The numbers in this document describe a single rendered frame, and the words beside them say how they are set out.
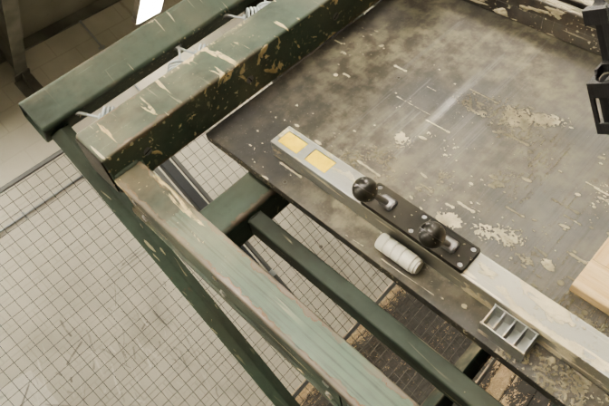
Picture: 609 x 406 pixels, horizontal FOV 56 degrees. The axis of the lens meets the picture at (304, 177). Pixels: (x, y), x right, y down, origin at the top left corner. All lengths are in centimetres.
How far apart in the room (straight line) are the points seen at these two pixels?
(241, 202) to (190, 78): 26
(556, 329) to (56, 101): 124
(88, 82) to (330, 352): 103
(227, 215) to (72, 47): 521
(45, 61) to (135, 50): 451
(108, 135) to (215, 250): 31
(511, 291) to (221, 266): 43
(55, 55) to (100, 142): 507
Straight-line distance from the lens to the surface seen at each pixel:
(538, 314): 87
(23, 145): 577
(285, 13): 124
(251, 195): 108
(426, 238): 78
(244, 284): 88
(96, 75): 160
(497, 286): 88
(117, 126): 110
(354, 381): 80
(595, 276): 95
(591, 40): 130
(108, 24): 635
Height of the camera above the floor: 161
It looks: 1 degrees down
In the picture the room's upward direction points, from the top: 41 degrees counter-clockwise
